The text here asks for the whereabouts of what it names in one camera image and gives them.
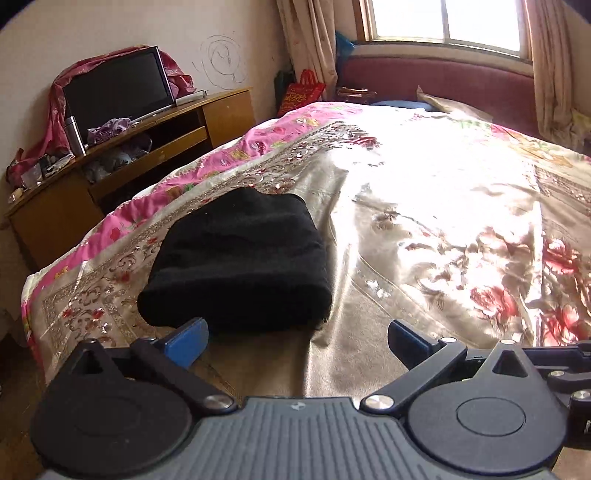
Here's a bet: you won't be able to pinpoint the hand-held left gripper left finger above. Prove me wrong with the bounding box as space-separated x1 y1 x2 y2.
60 318 237 412

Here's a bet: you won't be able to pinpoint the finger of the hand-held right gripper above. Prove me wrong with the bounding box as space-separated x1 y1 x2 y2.
531 340 591 432

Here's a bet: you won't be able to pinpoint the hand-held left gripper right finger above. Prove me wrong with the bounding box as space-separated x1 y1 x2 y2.
360 319 536 414

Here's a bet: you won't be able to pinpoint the black pants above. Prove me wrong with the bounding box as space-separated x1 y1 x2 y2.
137 187 334 332

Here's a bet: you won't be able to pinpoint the floral satin bedspread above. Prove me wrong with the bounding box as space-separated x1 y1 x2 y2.
21 99 591 402

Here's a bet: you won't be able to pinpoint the wooden television cabinet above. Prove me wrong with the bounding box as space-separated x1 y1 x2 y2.
4 87 257 273

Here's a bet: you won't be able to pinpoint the grey blue bag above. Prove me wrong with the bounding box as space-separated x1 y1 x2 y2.
83 134 154 184

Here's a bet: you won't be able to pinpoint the purple cloth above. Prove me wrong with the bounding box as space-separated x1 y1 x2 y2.
87 117 133 145

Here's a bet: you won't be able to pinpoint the steel thermos flask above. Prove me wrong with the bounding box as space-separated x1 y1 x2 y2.
64 115 88 157

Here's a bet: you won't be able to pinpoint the blue pillow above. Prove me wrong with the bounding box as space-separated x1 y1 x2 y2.
369 98 435 112

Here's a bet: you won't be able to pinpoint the cream pillow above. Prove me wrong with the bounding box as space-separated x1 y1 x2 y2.
416 85 491 124

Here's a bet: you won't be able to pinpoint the pink satin cloth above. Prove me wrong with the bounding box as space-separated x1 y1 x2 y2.
7 46 195 186

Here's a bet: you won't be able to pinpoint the wooden rack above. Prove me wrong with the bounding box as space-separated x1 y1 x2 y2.
336 85 372 101

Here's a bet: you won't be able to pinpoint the flat screen television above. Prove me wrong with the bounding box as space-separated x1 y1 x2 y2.
62 45 177 136

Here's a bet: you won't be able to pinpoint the maroon padded headboard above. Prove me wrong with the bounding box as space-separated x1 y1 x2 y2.
337 44 555 139

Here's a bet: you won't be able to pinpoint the red shopping bag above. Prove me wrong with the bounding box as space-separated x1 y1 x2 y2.
277 69 327 117

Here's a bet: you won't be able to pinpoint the blue plastic bag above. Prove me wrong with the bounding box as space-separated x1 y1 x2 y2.
335 31 357 63

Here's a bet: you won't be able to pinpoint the window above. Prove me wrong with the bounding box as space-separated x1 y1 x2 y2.
353 0 536 63

